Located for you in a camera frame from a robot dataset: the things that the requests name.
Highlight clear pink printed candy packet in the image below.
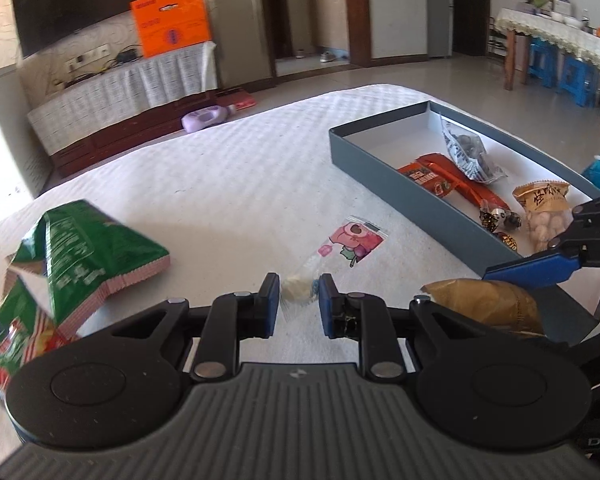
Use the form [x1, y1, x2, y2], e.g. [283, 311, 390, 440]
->
[280, 214, 388, 318]

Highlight blue plastic stool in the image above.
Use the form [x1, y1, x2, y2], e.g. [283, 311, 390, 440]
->
[527, 42, 561, 88]
[560, 55, 600, 108]

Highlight wooden kitchen cabinet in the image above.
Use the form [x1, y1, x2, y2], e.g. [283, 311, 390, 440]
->
[307, 0, 351, 56]

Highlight clear sunflower seed packet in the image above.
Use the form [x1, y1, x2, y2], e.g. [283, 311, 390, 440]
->
[439, 115, 508, 184]

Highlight tan peanut packet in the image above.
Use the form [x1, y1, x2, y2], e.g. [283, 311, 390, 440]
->
[511, 180, 576, 253]

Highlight orange snack packet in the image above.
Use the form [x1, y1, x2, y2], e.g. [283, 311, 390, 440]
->
[397, 162, 463, 197]

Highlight grey cardboard box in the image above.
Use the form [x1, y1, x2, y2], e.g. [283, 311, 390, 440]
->
[328, 100, 600, 346]

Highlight black wall television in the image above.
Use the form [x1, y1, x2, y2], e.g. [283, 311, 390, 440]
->
[11, 0, 141, 59]

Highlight orange cardboard box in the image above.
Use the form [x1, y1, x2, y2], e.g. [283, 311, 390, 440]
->
[130, 0, 215, 58]

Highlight green shrimp chips bag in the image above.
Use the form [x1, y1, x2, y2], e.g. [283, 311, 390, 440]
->
[0, 199, 172, 401]

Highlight white wall sockets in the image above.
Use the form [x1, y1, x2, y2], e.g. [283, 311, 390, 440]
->
[65, 45, 111, 73]

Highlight lace cloth dining table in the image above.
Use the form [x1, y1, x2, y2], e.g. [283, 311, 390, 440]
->
[495, 6, 600, 128]

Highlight white chest freezer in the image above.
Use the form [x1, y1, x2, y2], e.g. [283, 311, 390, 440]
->
[0, 72, 43, 238]

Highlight long orange snack bar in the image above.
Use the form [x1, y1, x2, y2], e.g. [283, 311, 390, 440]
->
[417, 152, 512, 211]

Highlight olive brown wafer packet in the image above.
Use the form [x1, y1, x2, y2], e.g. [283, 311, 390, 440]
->
[420, 278, 545, 337]

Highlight grey refrigerator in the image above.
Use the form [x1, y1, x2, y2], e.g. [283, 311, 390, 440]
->
[425, 0, 453, 58]

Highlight red flat mat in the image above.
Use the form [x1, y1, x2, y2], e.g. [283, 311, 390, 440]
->
[215, 91, 257, 111]

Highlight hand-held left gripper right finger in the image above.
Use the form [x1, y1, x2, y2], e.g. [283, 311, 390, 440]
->
[318, 273, 481, 380]

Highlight cloth covered television cabinet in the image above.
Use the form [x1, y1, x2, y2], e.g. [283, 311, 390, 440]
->
[26, 40, 218, 171]

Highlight purple plastic bottle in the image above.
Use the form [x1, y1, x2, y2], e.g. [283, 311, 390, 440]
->
[181, 105, 238, 133]

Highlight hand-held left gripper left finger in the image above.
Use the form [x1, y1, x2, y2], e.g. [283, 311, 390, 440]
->
[111, 272, 281, 381]

